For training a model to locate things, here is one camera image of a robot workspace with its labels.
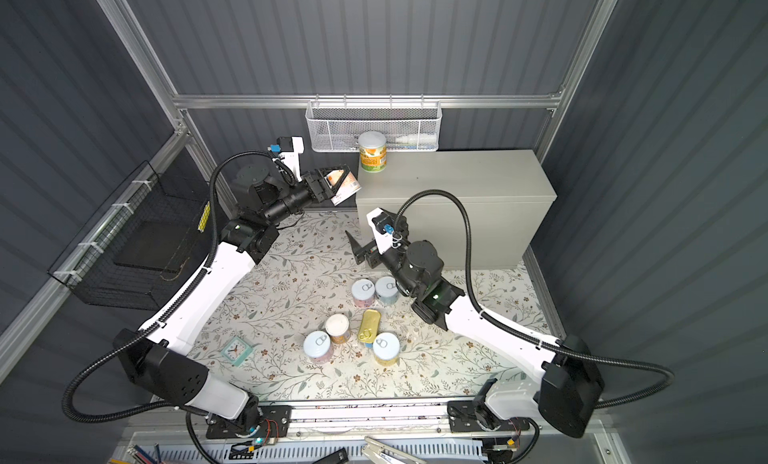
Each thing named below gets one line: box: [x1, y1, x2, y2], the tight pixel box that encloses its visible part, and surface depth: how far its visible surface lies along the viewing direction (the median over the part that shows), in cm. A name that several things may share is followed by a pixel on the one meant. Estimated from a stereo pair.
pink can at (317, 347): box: [303, 330, 332, 365], surface depth 83 cm
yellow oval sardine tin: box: [358, 309, 381, 344], surface depth 88 cm
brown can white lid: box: [325, 313, 349, 344], surface depth 84 cm
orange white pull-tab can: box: [324, 170, 362, 206], surface depth 64 cm
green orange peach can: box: [358, 131, 387, 173], surface depth 80 cm
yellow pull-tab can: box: [373, 332, 400, 367], surface depth 82 cm
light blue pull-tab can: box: [375, 276, 399, 305], surface depth 93 cm
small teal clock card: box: [221, 336, 254, 367], surface depth 85 cm
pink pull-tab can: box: [351, 278, 375, 308], surface depth 93 cm
